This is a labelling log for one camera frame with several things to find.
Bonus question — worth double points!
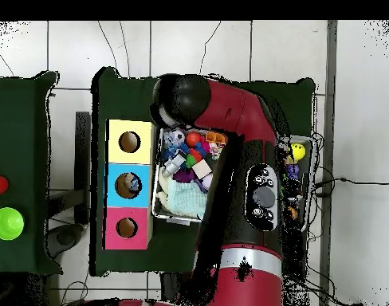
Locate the silver toy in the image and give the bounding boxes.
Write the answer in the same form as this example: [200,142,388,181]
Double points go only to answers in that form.
[161,152,188,176]

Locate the mint green cloth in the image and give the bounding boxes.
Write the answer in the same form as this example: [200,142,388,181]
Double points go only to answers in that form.
[165,181,210,221]

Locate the clear mesh bin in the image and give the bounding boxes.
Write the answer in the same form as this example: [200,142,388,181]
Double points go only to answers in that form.
[151,127,318,232]

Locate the wooden box with three holes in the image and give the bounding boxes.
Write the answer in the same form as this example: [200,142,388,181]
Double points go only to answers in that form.
[104,118,157,251]

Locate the small wooden block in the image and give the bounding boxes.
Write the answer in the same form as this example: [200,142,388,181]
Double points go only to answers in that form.
[191,159,214,181]

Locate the small red ball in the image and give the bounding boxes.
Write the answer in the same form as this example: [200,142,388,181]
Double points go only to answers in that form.
[184,131,203,148]

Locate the orange plastic toy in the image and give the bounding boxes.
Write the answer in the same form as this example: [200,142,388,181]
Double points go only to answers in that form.
[203,130,229,147]

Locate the yellow smiley ball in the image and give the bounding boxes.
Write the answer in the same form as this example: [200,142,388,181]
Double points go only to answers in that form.
[289,143,308,163]

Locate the black cable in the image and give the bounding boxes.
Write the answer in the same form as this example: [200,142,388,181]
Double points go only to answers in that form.
[312,175,389,192]

